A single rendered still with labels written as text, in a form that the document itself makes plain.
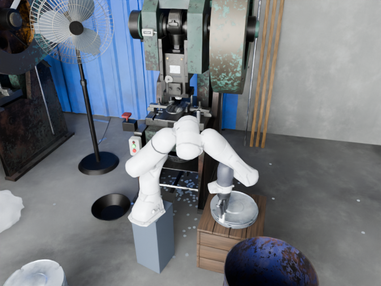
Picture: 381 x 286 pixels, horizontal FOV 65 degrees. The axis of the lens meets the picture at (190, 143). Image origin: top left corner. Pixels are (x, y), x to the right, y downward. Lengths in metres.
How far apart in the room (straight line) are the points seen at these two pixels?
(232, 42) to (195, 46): 0.40
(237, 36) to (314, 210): 1.56
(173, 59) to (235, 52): 0.57
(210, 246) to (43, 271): 0.92
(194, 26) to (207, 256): 1.42
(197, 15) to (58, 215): 1.79
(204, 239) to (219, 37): 1.15
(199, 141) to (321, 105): 2.31
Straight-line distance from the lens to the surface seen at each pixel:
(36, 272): 1.89
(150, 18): 2.06
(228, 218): 1.86
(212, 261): 2.02
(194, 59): 2.03
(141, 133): 2.20
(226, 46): 1.69
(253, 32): 2.00
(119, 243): 2.29
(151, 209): 1.73
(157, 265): 2.03
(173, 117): 2.08
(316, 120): 3.57
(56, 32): 2.51
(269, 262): 1.80
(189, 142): 1.33
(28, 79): 3.25
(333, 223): 2.59
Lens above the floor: 1.68
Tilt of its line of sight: 31 degrees down
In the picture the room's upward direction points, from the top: straight up
